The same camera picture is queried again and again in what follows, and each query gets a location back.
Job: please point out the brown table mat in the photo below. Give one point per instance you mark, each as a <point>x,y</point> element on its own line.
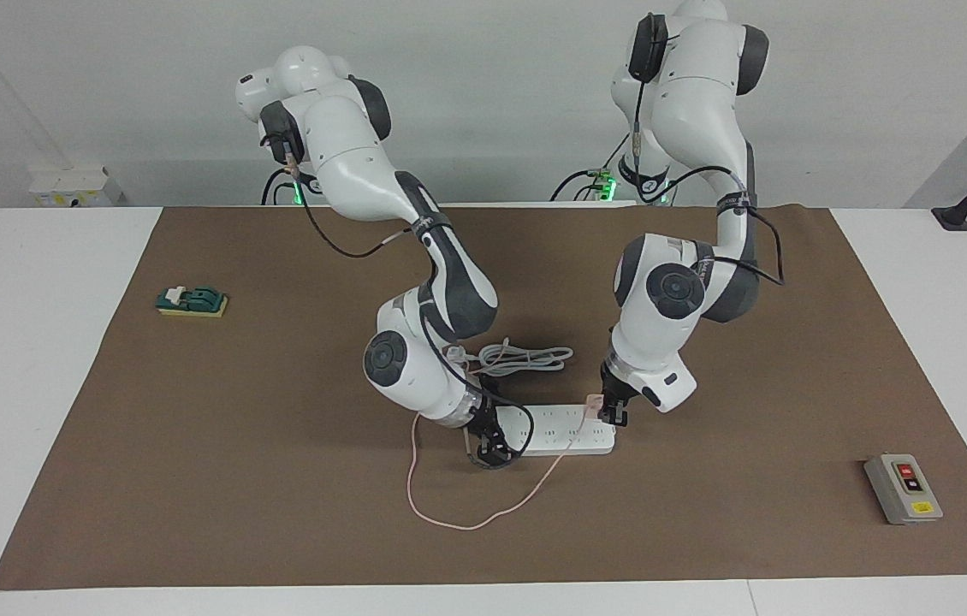
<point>278,496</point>

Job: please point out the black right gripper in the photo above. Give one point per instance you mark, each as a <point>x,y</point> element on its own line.
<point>483,417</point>

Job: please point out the white box with yellow labels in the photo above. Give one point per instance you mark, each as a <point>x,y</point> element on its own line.
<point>73,188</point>

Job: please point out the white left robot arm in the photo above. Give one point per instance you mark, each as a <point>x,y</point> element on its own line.
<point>672,308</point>

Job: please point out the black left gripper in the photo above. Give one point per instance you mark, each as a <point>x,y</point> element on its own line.
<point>614,382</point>

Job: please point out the white power strip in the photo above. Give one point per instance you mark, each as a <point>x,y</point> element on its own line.
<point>565,432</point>

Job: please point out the grey on-off switch box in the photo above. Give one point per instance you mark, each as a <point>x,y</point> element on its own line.
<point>903,489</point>

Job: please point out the pink charger adapter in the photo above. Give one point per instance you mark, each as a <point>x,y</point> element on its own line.
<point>595,399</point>

